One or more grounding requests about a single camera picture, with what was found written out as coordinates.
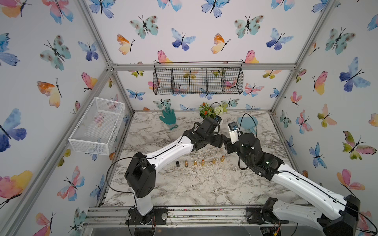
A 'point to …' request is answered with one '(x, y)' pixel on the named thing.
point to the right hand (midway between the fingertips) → (230, 131)
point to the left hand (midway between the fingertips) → (221, 136)
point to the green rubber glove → (169, 117)
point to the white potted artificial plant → (206, 110)
